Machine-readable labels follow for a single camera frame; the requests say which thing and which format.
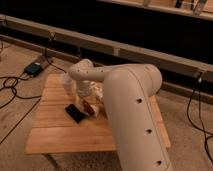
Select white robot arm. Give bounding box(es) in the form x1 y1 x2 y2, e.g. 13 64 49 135
68 59 173 171

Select red pepper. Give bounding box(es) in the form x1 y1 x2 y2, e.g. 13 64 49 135
83 100 95 115

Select black rectangular object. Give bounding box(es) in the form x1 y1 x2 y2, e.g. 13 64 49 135
65 104 86 123

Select wooden board table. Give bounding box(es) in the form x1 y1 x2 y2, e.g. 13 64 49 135
25 73 172 155

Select black cable on floor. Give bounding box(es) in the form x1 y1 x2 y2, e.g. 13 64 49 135
0 53 68 144

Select black power adapter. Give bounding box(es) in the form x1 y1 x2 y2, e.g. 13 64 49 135
24 63 42 76

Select black cable at right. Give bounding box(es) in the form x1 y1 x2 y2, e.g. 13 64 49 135
185 74 213 164

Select white bottle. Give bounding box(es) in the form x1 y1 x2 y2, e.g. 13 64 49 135
91 82 103 101

